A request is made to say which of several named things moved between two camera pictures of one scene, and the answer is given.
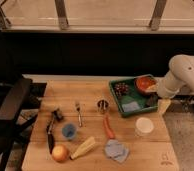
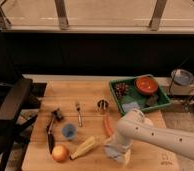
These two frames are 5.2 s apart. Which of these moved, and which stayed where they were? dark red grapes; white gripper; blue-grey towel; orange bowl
Moved: white gripper
Stayed: orange bowl; blue-grey towel; dark red grapes
